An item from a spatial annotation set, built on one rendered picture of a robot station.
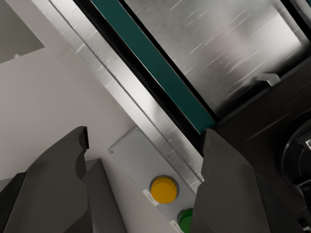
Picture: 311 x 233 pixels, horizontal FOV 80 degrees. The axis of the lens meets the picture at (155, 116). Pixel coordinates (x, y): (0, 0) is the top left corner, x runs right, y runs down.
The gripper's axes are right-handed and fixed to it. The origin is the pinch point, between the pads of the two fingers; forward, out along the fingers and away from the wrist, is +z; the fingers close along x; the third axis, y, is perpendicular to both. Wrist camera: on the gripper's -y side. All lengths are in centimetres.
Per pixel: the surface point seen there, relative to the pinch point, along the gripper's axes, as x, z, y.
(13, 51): -96, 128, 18
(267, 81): 15.1, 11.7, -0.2
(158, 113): 1.5, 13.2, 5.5
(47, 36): -20.4, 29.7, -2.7
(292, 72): 18.0, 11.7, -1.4
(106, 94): -8.6, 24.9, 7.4
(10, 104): -30.9, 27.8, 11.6
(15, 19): -91, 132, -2
